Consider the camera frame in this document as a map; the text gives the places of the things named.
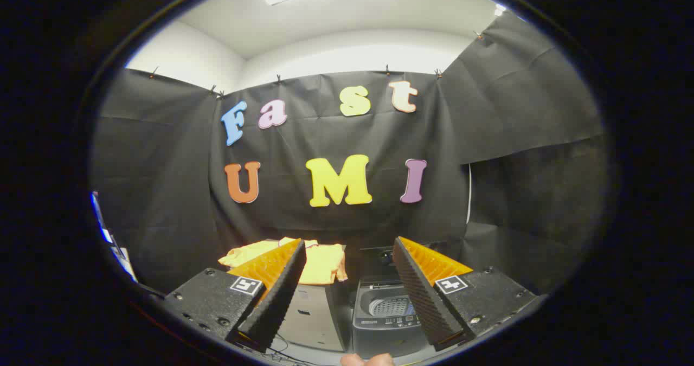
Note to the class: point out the white blue clutter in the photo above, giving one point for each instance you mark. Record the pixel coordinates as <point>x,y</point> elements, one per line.
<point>111,241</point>

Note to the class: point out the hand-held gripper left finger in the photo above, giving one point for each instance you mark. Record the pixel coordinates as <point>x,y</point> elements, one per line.
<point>279,295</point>

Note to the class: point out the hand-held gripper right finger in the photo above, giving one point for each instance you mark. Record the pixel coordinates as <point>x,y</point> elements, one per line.
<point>420,295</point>

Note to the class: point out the grey washing machine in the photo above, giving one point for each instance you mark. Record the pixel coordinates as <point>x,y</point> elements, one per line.
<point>379,333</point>

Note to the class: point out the black backdrop cloth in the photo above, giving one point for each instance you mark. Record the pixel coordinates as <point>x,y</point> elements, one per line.
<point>325,219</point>

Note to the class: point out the row of black clips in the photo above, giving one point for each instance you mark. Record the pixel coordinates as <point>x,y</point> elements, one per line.
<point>387,71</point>

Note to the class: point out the orange polo shirt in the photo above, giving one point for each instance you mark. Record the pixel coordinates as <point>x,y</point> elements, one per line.
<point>325,265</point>

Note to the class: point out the dark washing machine lid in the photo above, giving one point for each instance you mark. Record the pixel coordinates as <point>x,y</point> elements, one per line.
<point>374,265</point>

